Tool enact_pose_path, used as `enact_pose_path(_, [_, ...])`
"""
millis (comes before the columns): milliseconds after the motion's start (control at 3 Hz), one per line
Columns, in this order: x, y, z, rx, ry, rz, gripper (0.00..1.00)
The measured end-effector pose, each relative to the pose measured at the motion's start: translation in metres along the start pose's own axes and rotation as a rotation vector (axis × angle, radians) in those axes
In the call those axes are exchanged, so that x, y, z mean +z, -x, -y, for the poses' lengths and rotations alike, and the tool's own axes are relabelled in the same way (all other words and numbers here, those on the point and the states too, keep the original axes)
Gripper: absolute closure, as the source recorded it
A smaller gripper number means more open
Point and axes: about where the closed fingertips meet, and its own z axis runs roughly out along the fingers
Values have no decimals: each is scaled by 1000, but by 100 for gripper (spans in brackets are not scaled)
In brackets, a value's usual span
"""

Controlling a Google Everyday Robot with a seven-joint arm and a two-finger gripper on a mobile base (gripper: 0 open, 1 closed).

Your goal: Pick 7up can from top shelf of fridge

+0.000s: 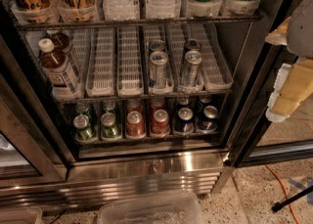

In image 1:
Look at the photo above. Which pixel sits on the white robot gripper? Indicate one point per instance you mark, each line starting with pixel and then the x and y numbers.
pixel 301 28

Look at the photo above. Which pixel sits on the rear blue can right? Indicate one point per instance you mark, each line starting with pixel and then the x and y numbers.
pixel 204 100

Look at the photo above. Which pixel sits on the blue can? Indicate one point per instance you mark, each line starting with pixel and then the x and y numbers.
pixel 183 102
pixel 204 100
pixel 208 119
pixel 184 121

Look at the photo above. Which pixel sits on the front silver slim can right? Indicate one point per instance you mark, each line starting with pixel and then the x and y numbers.
pixel 191 66

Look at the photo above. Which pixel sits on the front blue can right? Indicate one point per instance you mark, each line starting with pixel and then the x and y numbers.
pixel 208 119

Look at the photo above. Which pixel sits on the rear blue can left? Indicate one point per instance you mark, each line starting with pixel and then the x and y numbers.
pixel 183 102

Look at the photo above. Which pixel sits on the front blue can left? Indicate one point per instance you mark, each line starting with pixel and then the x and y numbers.
pixel 184 121

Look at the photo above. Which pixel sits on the front silver slim can left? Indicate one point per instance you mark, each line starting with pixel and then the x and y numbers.
pixel 157 69

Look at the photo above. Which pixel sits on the rear silver slim can left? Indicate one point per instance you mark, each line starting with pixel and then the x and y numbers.
pixel 156 45

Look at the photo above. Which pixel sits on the rear red can right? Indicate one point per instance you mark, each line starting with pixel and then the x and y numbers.
pixel 157 103

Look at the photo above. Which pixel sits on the red can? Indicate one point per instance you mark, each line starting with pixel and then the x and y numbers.
pixel 157 103
pixel 160 123
pixel 135 126
pixel 134 105

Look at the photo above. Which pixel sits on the front red can right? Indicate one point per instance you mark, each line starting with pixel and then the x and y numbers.
pixel 160 123

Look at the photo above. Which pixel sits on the rear red can left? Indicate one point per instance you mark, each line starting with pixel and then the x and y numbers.
pixel 134 105

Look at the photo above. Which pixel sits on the front red can left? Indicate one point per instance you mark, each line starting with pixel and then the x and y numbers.
pixel 135 126

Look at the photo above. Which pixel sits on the stainless steel fridge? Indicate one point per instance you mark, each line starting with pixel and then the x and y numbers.
pixel 43 164

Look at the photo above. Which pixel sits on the rear green can right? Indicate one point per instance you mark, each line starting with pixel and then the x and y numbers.
pixel 110 106

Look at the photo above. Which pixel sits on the front green can right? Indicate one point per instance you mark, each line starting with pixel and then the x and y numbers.
pixel 109 128

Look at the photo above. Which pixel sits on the rear green can left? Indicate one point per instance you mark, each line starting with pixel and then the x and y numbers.
pixel 87 109

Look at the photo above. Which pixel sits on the front green can left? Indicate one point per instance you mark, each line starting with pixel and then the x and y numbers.
pixel 84 129

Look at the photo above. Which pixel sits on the empty white tray right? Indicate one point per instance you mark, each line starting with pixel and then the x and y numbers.
pixel 215 71

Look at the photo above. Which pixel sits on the empty white tray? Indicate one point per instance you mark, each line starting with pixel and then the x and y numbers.
pixel 100 75
pixel 215 71
pixel 129 65

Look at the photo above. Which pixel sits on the black stand leg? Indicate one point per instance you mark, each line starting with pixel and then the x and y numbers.
pixel 279 205

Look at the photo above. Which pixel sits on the empty white tray middle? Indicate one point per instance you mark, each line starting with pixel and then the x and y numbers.
pixel 129 65

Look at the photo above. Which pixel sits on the clear plastic bin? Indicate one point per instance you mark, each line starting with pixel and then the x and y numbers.
pixel 164 208

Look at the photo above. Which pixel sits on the empty white tray left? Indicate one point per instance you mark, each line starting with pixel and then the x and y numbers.
pixel 100 75

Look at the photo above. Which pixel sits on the brown tea bottle white cap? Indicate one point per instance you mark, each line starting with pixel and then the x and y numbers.
pixel 59 70

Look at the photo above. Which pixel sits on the rear brown tea bottle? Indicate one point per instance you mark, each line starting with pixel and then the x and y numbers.
pixel 63 42

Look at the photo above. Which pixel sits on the clear bin corner left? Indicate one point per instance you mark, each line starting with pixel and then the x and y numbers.
pixel 21 216

